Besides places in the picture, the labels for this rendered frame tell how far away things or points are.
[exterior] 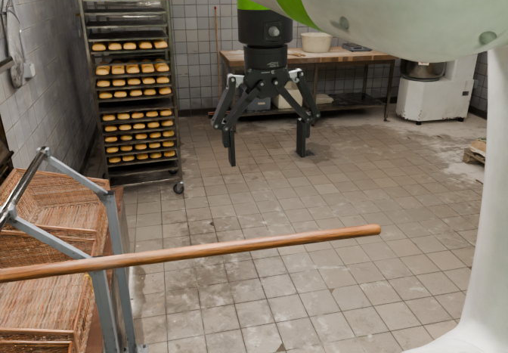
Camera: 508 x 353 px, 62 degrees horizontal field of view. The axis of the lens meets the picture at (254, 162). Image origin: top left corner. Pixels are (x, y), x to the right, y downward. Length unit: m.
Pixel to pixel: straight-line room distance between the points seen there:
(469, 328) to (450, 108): 5.74
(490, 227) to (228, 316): 2.22
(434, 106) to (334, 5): 5.76
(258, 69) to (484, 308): 0.47
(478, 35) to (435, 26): 0.03
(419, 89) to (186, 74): 3.07
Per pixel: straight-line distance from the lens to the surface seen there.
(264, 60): 0.71
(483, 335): 0.51
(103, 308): 1.58
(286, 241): 1.06
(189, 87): 5.99
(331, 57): 5.46
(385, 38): 0.29
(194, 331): 2.53
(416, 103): 5.95
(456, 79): 6.18
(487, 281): 0.50
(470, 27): 0.28
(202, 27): 5.87
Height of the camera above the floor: 1.78
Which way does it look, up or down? 23 degrees down
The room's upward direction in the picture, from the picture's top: straight up
